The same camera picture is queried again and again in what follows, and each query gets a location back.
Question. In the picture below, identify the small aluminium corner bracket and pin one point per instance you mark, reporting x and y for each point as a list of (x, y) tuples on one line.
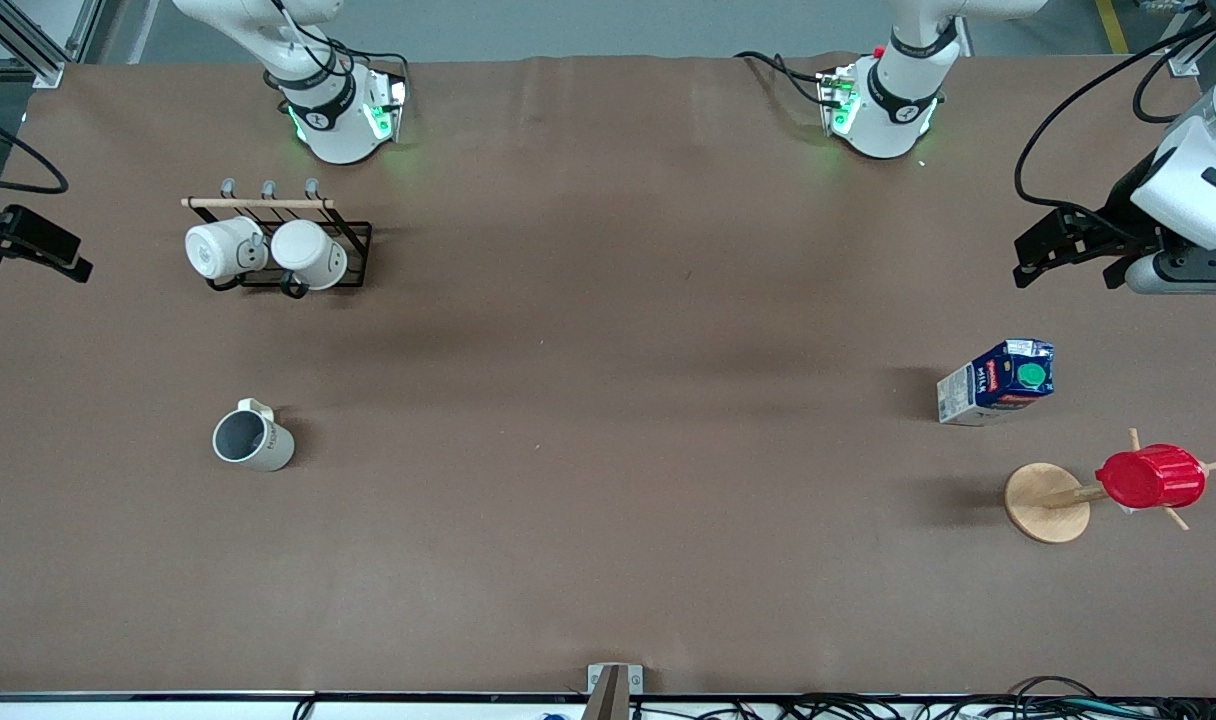
[(1184, 62)]

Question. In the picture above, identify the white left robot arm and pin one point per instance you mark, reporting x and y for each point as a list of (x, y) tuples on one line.
[(1203, 180)]

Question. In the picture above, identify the red plastic cup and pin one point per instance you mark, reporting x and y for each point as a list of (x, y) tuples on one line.
[(1151, 477)]

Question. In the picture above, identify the white mug hanging on rack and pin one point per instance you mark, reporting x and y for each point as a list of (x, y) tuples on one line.
[(218, 248), (310, 252)]

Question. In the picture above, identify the white mug grey inside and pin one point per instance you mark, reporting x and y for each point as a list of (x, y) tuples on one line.
[(253, 440)]

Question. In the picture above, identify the brown table cover mat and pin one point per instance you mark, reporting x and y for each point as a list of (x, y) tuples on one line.
[(608, 480)]

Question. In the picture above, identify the aluminium frame profile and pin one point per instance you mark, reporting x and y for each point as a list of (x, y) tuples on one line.
[(38, 45)]

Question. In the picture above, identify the wooden mug tree stand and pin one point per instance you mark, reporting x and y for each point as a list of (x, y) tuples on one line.
[(1046, 503)]

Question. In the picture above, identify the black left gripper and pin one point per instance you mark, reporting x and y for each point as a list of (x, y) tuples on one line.
[(1111, 221)]

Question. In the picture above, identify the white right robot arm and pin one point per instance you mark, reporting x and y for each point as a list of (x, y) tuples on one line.
[(333, 130)]

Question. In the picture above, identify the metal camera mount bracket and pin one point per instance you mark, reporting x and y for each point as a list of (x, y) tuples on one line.
[(614, 690)]

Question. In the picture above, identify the blue white milk carton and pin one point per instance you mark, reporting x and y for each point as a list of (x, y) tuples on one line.
[(998, 385)]

